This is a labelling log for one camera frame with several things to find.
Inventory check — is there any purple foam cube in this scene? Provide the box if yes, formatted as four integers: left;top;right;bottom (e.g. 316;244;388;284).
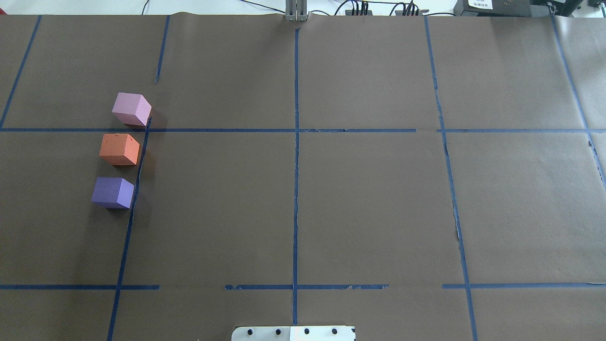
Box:
91;177;134;209

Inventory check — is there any pink foam cube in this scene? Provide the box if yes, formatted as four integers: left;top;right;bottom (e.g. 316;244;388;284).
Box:
112;92;152;126

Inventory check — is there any black power strip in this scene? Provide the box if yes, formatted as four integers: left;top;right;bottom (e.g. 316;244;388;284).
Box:
346;5;373;17

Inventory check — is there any aluminium frame post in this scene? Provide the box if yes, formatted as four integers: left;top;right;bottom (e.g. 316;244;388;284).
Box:
285;0;309;22

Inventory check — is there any orange foam cube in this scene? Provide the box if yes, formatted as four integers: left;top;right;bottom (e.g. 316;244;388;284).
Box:
99;134;139;166

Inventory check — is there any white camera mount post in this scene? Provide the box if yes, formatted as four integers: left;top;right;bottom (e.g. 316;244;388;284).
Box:
231;325;356;341

